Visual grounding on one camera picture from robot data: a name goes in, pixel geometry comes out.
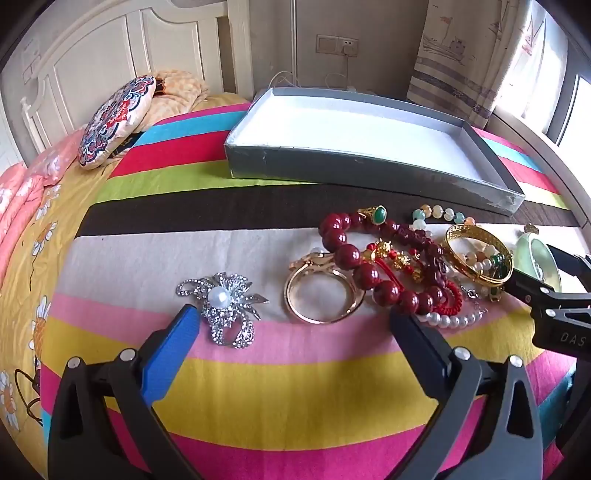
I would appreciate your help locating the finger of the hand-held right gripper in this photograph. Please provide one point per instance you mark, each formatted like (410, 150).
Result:
(570, 261)
(531, 288)

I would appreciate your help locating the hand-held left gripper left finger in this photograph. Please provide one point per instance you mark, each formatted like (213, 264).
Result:
(180, 341)

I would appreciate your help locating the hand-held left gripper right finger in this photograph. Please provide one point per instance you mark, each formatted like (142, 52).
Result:
(415, 344)

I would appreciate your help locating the pale green jade bangle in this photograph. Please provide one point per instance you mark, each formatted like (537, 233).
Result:
(526, 251)

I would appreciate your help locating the silver rhinestone pearl brooch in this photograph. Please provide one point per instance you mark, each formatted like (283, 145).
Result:
(219, 297)

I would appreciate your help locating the yellow gold bangle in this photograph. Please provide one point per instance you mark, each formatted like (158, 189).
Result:
(494, 241)

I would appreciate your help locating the rose gold bangle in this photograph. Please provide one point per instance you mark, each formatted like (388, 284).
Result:
(318, 318)

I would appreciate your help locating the shallow grey cardboard box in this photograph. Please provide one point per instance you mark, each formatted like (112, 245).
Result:
(351, 124)

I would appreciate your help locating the colourful striped bedspread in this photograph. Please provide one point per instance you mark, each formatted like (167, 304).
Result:
(254, 392)

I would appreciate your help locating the dark framed window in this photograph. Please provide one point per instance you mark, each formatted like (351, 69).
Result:
(568, 69)

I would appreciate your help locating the pink floral quilt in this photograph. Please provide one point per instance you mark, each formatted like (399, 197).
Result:
(23, 198)

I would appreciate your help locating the round patterned cushion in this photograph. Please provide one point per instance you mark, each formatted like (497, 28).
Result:
(115, 120)

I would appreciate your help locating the printed beige curtain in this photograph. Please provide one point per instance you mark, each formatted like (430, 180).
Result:
(461, 55)

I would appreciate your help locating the orange checked blanket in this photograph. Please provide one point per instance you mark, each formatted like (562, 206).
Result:
(178, 94)

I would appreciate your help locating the cream wooden headboard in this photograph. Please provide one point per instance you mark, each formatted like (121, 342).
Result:
(106, 50)

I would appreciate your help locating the wall socket plate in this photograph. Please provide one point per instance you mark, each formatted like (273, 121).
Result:
(337, 45)

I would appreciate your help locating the white wall conduit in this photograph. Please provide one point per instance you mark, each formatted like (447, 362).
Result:
(293, 41)

